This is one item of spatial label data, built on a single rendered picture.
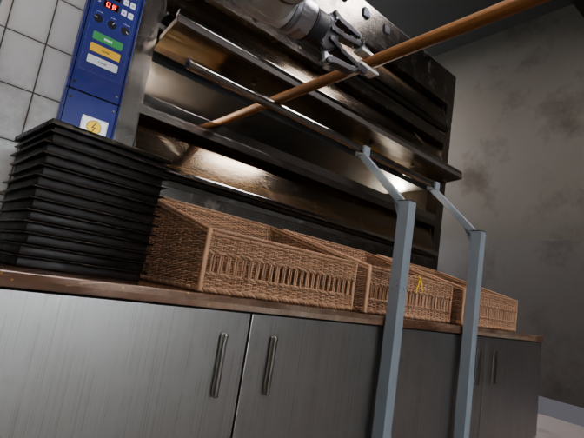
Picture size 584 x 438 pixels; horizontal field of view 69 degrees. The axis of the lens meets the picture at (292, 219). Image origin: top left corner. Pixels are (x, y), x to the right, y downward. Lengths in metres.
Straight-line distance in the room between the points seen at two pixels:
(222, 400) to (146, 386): 0.19
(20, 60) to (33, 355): 0.88
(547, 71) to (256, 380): 3.89
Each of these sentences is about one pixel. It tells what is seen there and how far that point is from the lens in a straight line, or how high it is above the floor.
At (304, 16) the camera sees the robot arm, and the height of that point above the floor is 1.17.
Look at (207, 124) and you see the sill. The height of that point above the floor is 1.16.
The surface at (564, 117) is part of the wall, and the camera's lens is 4.24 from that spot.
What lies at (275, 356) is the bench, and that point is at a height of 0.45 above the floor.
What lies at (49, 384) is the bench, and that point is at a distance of 0.90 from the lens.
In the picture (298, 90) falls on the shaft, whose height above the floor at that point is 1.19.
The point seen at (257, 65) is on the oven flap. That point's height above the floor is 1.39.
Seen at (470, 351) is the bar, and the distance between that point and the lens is 1.78.
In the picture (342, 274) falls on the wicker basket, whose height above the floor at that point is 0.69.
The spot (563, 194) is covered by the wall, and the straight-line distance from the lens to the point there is 4.01.
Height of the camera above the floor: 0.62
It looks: 9 degrees up
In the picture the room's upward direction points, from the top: 9 degrees clockwise
